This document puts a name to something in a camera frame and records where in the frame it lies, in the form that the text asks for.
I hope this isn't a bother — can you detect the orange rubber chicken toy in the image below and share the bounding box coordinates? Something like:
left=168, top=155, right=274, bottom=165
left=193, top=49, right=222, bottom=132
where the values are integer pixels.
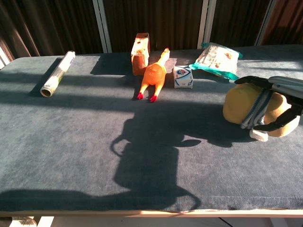
left=136, top=47, right=170, bottom=103

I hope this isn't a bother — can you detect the cling film roll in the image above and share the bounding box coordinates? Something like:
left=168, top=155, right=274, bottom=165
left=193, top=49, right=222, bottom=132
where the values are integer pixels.
left=39, top=51, right=76, bottom=98

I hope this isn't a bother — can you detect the white teal snack bag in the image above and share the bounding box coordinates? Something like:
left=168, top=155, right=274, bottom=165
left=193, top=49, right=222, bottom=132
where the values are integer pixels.
left=189, top=42, right=243, bottom=81

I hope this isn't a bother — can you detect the yellow plush toy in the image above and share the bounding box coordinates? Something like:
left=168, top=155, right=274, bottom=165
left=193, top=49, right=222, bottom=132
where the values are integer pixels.
left=222, top=82, right=301, bottom=142

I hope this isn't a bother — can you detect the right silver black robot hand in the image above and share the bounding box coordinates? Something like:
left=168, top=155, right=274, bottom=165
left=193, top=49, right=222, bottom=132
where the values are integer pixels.
left=234, top=75, right=303, bottom=132

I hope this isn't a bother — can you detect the white window frame post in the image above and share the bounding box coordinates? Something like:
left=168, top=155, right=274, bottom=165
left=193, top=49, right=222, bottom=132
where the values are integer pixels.
left=197, top=0, right=215, bottom=49
left=254, top=0, right=276, bottom=46
left=92, top=0, right=112, bottom=53
left=0, top=46, right=11, bottom=69

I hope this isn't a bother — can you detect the orange paper carton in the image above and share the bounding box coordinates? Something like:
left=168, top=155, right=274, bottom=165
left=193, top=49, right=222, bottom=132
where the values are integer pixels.
left=131, top=32, right=151, bottom=76

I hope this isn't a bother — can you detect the brown pleated curtain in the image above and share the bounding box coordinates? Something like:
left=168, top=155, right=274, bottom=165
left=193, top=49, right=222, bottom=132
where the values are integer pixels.
left=261, top=0, right=303, bottom=46
left=103, top=0, right=204, bottom=53
left=0, top=0, right=104, bottom=62
left=210, top=0, right=270, bottom=47

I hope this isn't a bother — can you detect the small white blue box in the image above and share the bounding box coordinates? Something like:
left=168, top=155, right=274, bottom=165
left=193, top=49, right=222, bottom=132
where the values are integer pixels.
left=173, top=65, right=194, bottom=89

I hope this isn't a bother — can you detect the dark blue table cloth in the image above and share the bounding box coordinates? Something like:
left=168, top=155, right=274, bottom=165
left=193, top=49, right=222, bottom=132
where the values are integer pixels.
left=0, top=44, right=303, bottom=212

